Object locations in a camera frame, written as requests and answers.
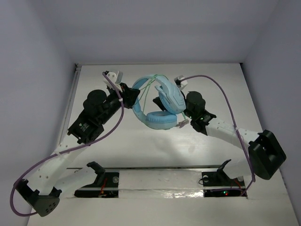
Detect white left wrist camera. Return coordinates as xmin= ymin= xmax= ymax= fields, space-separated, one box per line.
xmin=103 ymin=70 xmax=123 ymax=92

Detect light blue headphones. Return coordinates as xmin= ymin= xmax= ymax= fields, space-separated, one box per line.
xmin=132 ymin=75 xmax=186 ymax=130

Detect white front panel board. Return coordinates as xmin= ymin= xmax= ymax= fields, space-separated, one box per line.
xmin=28 ymin=173 xmax=298 ymax=226

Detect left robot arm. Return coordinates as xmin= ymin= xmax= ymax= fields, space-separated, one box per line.
xmin=14 ymin=83 xmax=140 ymax=217

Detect green headphone cable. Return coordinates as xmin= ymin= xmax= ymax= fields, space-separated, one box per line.
xmin=138 ymin=74 xmax=191 ymax=129

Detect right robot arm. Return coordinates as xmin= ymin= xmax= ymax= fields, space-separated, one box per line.
xmin=184 ymin=91 xmax=286 ymax=185

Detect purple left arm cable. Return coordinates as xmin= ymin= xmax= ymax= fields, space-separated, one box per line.
xmin=9 ymin=72 xmax=125 ymax=216

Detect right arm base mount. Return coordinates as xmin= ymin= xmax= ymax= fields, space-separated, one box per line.
xmin=198 ymin=160 xmax=246 ymax=198

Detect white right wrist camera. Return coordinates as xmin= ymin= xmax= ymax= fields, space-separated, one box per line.
xmin=174 ymin=75 xmax=188 ymax=91

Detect aluminium rail strip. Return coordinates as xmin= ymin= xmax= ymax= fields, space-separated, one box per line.
xmin=67 ymin=164 xmax=259 ymax=170

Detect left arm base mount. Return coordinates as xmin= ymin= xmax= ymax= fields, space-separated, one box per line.
xmin=74 ymin=161 xmax=119 ymax=198

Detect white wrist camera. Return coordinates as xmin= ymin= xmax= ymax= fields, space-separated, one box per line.
xmin=174 ymin=75 xmax=188 ymax=91
xmin=103 ymin=70 xmax=123 ymax=92

